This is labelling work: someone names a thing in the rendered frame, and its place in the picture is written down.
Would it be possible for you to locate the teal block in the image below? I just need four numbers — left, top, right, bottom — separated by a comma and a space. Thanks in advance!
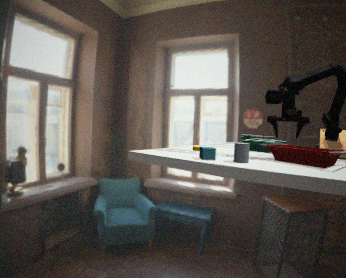
199, 147, 216, 161

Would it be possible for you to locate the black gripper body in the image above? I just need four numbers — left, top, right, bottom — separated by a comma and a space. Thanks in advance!
267, 104, 310, 124

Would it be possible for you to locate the green plastic tray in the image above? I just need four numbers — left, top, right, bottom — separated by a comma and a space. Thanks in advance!
241, 140, 289, 153

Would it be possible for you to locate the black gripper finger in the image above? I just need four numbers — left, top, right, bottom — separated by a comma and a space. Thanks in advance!
296, 123, 307, 139
269, 122, 278, 138

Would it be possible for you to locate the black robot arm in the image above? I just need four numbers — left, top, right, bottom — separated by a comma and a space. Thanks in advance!
265, 63, 346, 142

